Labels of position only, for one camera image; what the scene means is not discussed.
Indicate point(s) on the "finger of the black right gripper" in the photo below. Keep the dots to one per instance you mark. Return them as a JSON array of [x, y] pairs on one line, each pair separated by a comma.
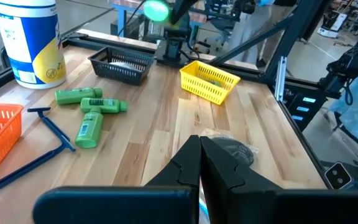
[[182, 7]]

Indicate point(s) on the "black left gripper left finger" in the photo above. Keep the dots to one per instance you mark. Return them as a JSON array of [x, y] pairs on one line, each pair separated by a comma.
[[166, 202]]

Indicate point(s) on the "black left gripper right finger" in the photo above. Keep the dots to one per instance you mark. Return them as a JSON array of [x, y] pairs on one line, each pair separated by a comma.
[[228, 193]]

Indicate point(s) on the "small green bottle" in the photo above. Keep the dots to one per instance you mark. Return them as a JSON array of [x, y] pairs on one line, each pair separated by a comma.
[[101, 105], [215, 83], [87, 132], [156, 10]]

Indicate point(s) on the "bagged toothbrush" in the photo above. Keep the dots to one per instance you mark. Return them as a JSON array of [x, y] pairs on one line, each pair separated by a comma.
[[204, 211]]

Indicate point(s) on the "bagged white cotton balls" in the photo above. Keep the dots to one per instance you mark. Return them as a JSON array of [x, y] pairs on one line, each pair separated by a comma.
[[121, 64]]

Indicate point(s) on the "green toy pieces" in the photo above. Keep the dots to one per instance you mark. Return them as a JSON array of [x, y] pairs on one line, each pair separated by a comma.
[[73, 96]]

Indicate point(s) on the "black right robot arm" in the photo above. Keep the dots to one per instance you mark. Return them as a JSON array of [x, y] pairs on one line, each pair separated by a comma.
[[174, 46]]

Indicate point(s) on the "background black robot arm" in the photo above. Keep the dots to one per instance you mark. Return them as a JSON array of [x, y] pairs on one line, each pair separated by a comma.
[[350, 65]]

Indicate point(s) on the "person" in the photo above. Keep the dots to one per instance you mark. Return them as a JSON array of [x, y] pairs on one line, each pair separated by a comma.
[[247, 31]]

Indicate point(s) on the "yellow plastic basket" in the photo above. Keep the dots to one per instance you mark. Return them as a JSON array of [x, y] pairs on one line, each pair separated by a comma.
[[204, 88]]

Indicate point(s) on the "black plastic basket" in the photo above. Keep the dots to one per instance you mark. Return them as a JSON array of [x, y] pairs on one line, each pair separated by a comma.
[[126, 77]]

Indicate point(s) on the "black control box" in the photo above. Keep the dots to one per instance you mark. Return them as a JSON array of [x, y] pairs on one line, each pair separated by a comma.
[[306, 109]]

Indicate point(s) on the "white machine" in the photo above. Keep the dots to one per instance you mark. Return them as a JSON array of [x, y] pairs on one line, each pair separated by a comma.
[[332, 25]]

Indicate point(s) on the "white blue wipes canister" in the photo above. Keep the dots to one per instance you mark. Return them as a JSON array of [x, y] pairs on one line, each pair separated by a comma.
[[30, 37]]

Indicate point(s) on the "small black depth camera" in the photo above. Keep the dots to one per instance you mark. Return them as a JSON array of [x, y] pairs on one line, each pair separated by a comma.
[[338, 175]]

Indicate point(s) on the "black aluminium table frame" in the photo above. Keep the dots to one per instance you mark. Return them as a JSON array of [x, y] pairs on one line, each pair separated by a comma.
[[294, 34]]

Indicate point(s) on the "silver frame bracket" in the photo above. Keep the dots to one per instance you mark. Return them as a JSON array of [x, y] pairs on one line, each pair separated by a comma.
[[280, 77]]

